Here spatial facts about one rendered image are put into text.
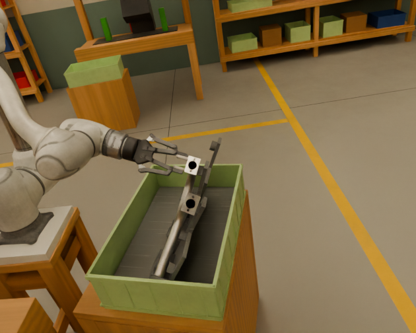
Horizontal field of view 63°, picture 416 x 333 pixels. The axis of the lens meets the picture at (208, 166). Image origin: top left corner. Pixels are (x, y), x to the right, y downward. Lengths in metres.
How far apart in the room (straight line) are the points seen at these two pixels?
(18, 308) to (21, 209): 0.38
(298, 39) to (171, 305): 5.11
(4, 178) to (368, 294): 1.88
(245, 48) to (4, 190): 4.70
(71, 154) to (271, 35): 4.96
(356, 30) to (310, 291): 4.69
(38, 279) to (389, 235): 2.05
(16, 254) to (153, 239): 0.52
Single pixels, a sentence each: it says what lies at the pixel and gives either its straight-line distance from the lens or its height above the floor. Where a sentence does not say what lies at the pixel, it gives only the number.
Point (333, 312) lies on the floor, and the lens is 2.10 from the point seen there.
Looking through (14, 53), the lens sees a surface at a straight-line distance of 6.10.
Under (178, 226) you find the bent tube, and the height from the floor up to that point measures 1.04.
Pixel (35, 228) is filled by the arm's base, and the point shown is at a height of 0.91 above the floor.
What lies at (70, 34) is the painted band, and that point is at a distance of 6.40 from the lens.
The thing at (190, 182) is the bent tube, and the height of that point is 1.07.
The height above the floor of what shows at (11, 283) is 0.73.
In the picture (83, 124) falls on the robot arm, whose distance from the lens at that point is 1.12.
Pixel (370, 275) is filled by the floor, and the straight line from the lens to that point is 2.28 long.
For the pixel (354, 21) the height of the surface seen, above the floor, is 0.43.
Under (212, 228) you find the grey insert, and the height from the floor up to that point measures 0.85.
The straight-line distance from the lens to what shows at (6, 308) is 1.30.
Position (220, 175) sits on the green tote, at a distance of 1.47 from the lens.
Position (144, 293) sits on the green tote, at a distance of 1.11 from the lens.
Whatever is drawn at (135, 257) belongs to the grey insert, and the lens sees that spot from 1.29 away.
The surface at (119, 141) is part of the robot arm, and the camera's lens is 1.09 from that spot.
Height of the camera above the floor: 1.75
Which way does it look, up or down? 33 degrees down
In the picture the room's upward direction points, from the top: 10 degrees counter-clockwise
